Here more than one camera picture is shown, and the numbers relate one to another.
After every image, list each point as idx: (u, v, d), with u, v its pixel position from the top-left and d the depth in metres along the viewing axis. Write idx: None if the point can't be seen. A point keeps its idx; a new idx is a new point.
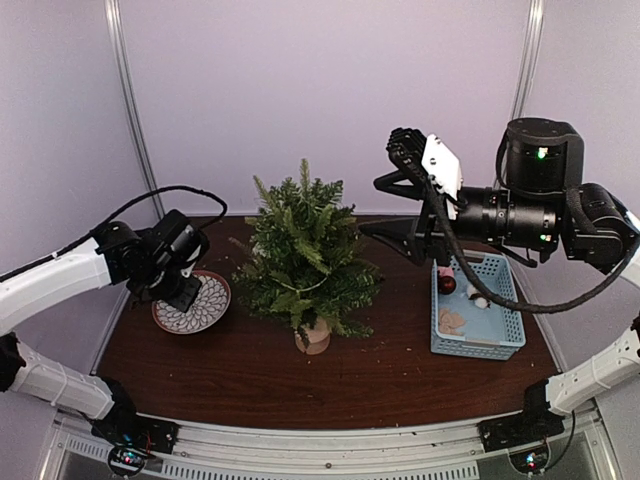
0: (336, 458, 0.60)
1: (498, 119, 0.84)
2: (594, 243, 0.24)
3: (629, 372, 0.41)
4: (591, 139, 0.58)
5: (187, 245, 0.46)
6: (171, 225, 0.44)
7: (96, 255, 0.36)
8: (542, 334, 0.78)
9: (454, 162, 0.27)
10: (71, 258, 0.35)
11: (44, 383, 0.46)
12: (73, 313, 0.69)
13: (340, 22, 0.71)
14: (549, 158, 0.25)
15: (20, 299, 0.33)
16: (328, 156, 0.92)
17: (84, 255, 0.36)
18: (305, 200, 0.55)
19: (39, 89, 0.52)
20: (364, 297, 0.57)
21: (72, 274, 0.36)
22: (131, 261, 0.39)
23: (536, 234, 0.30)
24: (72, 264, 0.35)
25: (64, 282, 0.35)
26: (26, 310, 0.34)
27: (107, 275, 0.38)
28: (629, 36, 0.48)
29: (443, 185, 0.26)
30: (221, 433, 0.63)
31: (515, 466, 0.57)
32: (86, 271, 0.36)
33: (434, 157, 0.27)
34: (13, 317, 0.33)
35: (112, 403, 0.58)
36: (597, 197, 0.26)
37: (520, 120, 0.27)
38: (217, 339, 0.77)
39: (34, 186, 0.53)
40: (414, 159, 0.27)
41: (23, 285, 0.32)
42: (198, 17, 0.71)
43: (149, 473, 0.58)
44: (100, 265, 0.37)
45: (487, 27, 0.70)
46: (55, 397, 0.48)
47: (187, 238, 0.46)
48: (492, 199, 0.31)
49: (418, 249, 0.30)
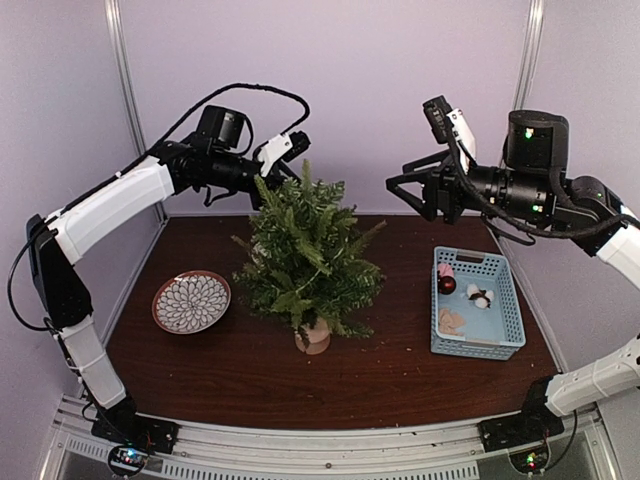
0: (336, 458, 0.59)
1: (497, 119, 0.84)
2: (570, 216, 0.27)
3: (630, 380, 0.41)
4: (592, 137, 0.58)
5: (230, 132, 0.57)
6: (210, 123, 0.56)
7: (157, 169, 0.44)
8: (542, 333, 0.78)
9: (468, 133, 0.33)
10: (138, 174, 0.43)
11: (85, 345, 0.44)
12: (103, 276, 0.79)
13: (340, 23, 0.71)
14: (536, 140, 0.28)
15: (96, 218, 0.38)
16: (328, 156, 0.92)
17: (147, 170, 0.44)
18: (306, 200, 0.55)
19: (41, 91, 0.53)
20: (364, 298, 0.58)
21: (142, 186, 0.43)
22: (190, 165, 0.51)
23: (528, 207, 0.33)
24: (140, 179, 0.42)
25: (131, 197, 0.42)
26: (100, 229, 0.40)
27: (169, 185, 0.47)
28: (629, 33, 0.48)
29: (460, 137, 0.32)
30: (220, 433, 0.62)
31: (515, 466, 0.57)
32: (153, 183, 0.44)
33: (455, 115, 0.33)
34: (89, 236, 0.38)
35: (123, 396, 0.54)
36: (589, 186, 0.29)
37: (523, 111, 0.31)
38: (216, 339, 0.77)
39: (36, 187, 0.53)
40: (440, 110, 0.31)
41: (101, 202, 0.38)
42: (199, 18, 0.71)
43: (148, 473, 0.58)
44: (163, 176, 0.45)
45: (486, 29, 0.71)
46: (84, 363, 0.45)
47: (228, 126, 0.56)
48: (495, 175, 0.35)
49: (434, 204, 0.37)
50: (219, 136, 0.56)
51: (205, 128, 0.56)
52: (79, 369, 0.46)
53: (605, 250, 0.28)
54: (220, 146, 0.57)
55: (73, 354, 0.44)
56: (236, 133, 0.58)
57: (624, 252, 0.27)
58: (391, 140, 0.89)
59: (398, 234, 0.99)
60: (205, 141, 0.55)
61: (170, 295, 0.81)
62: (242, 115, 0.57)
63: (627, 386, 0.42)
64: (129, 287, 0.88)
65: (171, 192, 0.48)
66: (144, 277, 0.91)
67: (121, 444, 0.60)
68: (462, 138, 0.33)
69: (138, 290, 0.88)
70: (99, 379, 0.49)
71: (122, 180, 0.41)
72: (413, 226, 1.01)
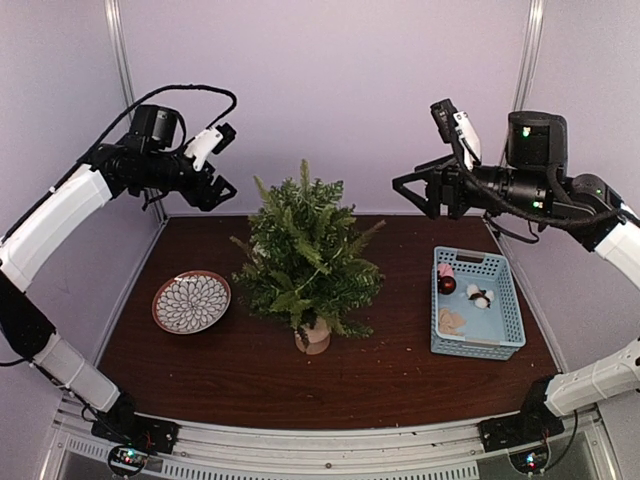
0: (337, 458, 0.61)
1: (497, 119, 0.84)
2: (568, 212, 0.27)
3: (629, 381, 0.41)
4: (593, 137, 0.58)
5: (166, 130, 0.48)
6: (143, 119, 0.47)
7: (90, 175, 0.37)
8: (542, 333, 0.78)
9: (472, 132, 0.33)
10: (71, 185, 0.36)
11: (67, 358, 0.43)
12: (102, 277, 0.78)
13: (339, 22, 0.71)
14: (533, 139, 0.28)
15: (37, 242, 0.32)
16: (328, 156, 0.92)
17: (79, 179, 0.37)
18: (305, 200, 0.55)
19: (42, 91, 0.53)
20: (364, 298, 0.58)
21: (77, 199, 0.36)
22: (126, 165, 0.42)
23: (530, 205, 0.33)
24: (74, 190, 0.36)
25: (69, 212, 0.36)
26: (42, 253, 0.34)
27: (106, 191, 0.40)
28: (628, 35, 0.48)
29: (462, 133, 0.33)
30: (220, 433, 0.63)
31: (515, 466, 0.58)
32: (89, 192, 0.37)
33: (460, 115, 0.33)
34: (32, 265, 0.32)
35: (115, 398, 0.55)
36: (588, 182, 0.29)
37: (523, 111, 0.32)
38: (216, 339, 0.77)
39: (38, 187, 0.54)
40: (445, 110, 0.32)
41: (36, 226, 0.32)
42: (198, 18, 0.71)
43: (148, 473, 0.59)
44: (99, 182, 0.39)
45: (486, 29, 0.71)
46: (79, 366, 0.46)
47: (163, 122, 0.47)
48: (496, 175, 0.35)
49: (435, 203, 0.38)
50: (152, 135, 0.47)
51: (137, 126, 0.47)
52: (72, 378, 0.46)
53: (603, 247, 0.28)
54: (155, 146, 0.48)
55: (55, 370, 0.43)
56: (172, 133, 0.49)
57: (622, 249, 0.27)
58: (391, 141, 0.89)
59: (398, 234, 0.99)
60: (138, 141, 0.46)
61: (170, 295, 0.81)
62: (177, 112, 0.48)
63: (626, 388, 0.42)
64: (128, 288, 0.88)
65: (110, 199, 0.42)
66: (144, 277, 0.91)
67: (121, 444, 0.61)
68: (466, 137, 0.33)
69: (138, 290, 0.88)
70: (91, 384, 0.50)
71: (56, 194, 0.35)
72: (413, 225, 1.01)
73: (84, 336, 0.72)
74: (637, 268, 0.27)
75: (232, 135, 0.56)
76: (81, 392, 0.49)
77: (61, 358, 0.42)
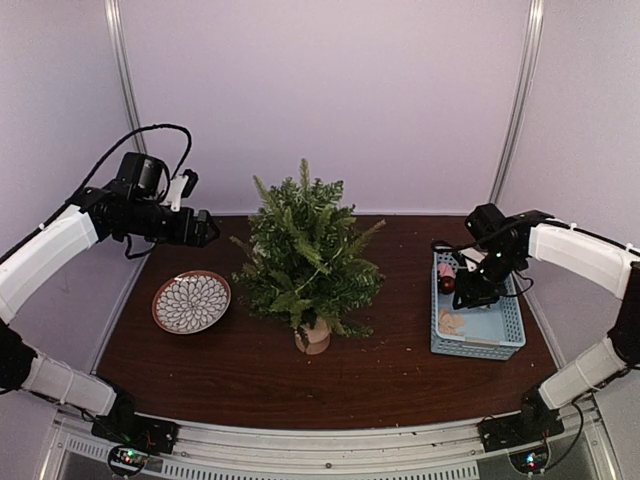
0: (336, 458, 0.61)
1: (498, 119, 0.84)
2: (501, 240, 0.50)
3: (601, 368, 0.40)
4: (595, 137, 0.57)
5: (152, 179, 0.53)
6: (130, 166, 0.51)
7: (79, 215, 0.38)
8: (542, 333, 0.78)
9: None
10: (60, 224, 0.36)
11: (54, 373, 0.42)
12: (100, 276, 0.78)
13: (339, 22, 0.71)
14: None
15: (23, 276, 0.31)
16: (328, 157, 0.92)
17: (69, 218, 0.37)
18: (305, 200, 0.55)
19: (43, 92, 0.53)
20: (364, 297, 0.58)
21: (64, 238, 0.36)
22: (113, 210, 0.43)
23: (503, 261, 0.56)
24: (64, 229, 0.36)
25: (56, 251, 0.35)
26: (23, 291, 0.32)
27: (92, 233, 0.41)
28: (629, 35, 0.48)
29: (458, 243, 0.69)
30: (221, 433, 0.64)
31: (514, 465, 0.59)
32: (77, 232, 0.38)
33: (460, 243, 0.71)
34: (16, 300, 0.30)
35: (110, 402, 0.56)
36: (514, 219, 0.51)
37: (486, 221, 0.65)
38: (216, 339, 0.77)
39: (39, 187, 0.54)
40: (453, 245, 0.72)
41: (28, 255, 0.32)
42: (197, 18, 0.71)
43: (148, 473, 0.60)
44: (87, 223, 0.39)
45: (486, 28, 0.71)
46: (70, 377, 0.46)
47: (149, 172, 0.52)
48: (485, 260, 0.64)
49: (461, 290, 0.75)
50: (139, 183, 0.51)
51: (123, 175, 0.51)
52: (68, 389, 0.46)
53: (531, 249, 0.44)
54: (140, 194, 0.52)
55: (42, 387, 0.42)
56: (155, 181, 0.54)
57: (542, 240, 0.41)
58: (392, 141, 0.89)
59: (398, 234, 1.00)
60: (125, 188, 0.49)
61: (170, 295, 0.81)
62: (163, 162, 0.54)
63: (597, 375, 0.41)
64: (128, 288, 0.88)
65: (94, 240, 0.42)
66: (144, 277, 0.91)
67: (121, 444, 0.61)
68: None
69: (138, 289, 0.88)
70: (86, 391, 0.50)
71: (43, 233, 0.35)
72: (412, 226, 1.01)
73: (83, 336, 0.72)
74: (555, 252, 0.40)
75: (195, 178, 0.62)
76: (77, 401, 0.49)
77: (50, 373, 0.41)
